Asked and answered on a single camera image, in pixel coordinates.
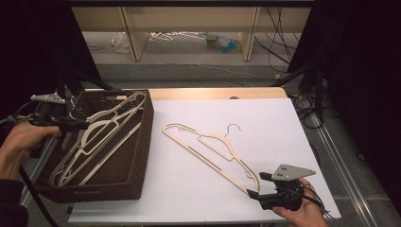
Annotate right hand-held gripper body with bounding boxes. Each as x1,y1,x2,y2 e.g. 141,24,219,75
258,164,317,212

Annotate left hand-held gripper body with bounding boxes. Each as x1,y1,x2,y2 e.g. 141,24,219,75
27,92,70,159

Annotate pile of cream hangers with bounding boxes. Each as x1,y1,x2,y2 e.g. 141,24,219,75
48,90,148,187

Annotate beige wooden clothes hanger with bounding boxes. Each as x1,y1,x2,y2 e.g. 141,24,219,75
162,122,261,195
56,103,143,187

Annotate brown wicker basket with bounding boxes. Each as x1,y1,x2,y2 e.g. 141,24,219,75
32,89,155,204

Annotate person's right hand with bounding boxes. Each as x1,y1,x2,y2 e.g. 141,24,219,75
271,177,330,227

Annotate person's left hand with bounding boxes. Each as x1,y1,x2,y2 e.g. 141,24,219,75
0,118,62,182

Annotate black stand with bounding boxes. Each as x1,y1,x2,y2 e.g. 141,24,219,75
56,64,113,105
270,61,326,122

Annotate white table cover sheet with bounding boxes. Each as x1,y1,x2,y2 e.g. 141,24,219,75
67,97,342,225

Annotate clear plastic bag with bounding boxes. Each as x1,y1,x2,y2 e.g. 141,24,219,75
111,31,131,54

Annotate white hangers on floor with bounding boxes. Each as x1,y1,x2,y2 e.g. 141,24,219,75
148,30,206,43

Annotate colourful plastic bundle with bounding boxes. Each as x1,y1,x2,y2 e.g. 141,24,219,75
205,32,242,54

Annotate beige wooden shelf unit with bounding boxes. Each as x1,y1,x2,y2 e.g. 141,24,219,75
71,6,312,62

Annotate right hand-held gripper cable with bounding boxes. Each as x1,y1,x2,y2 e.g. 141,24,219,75
302,184,336,220

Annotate hand-held gripper cable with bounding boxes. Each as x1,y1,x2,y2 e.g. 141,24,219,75
302,184,336,220
0,100,53,227

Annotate metal floor rail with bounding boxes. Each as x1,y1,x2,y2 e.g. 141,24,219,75
310,113,381,227
18,135,61,209

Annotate black floor cables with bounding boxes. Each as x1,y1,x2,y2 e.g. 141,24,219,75
291,94,326,130

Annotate left hand-held gripper cable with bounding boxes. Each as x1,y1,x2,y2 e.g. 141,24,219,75
0,100,53,227

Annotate white floor cable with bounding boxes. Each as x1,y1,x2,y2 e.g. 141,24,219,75
198,63,276,80

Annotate black hanging cables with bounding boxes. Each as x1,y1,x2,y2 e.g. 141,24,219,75
253,6,301,74

